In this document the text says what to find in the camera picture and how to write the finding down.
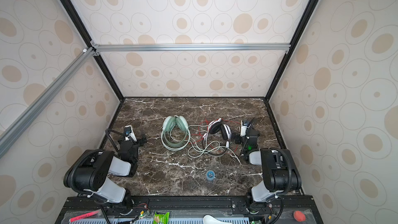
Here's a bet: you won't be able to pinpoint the black vertical frame post right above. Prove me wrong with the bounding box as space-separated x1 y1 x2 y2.
264 0 319 103

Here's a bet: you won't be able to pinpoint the mint green headphone cable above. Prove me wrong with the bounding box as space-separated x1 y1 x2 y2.
186 124 242 165

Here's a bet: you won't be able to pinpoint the black vertical frame post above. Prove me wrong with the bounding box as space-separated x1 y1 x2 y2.
59 0 124 102
264 0 319 103

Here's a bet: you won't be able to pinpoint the white spoon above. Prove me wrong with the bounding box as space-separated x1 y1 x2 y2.
203 215 232 224

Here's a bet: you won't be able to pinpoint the red round button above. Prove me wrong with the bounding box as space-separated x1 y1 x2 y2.
293 211 306 223

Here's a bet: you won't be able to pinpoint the small blue tape roll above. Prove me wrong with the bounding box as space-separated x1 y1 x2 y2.
206 170 215 181

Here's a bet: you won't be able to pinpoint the horizontal aluminium rail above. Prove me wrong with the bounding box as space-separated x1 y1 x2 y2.
93 43 291 52

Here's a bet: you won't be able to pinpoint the pink marker pen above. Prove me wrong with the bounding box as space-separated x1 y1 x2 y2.
69 210 100 223

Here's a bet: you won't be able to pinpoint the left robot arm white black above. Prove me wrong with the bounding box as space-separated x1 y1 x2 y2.
63 125 147 206

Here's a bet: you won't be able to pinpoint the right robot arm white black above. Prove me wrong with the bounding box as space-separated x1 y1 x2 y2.
235 118 302 205

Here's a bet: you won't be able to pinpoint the black vertical frame post left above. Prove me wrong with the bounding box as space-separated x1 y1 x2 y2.
59 0 124 102

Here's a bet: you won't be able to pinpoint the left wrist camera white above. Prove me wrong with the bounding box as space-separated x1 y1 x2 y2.
123 125 137 143

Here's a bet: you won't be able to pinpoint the diagonal aluminium rail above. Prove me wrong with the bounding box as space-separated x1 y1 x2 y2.
1 47 94 157

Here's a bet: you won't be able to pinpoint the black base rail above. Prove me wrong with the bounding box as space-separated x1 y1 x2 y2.
56 196 323 224

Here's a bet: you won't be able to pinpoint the green snack packet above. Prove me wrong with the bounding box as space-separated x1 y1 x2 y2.
153 212 170 224

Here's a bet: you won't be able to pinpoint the mint green headphones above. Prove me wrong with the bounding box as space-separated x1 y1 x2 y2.
161 115 191 151

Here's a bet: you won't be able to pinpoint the white black red headphones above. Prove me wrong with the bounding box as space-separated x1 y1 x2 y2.
207 118 232 141

